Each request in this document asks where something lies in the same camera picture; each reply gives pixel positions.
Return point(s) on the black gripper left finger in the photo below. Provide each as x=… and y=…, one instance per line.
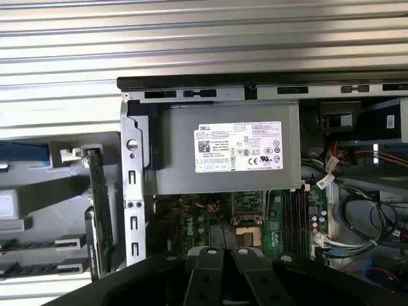
x=204, y=277

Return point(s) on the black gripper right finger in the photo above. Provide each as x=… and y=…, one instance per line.
x=255, y=277

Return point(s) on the RAM slot with white clips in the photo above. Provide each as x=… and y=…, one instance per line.
x=285, y=220
x=304, y=220
x=298, y=220
x=291, y=220

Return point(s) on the CPU socket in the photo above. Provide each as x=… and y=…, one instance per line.
x=247, y=237

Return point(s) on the green motherboard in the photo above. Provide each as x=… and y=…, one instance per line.
x=274, y=236

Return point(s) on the metal socket cover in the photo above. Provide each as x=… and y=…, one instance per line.
x=248, y=217

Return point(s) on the grey power supply unit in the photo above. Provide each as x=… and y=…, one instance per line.
x=178, y=153

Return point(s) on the black graphics card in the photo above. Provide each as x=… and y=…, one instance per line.
x=100, y=197

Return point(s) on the grey parts rack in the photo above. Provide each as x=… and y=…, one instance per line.
x=41, y=191

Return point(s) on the black PC case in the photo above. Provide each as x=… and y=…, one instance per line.
x=191, y=81

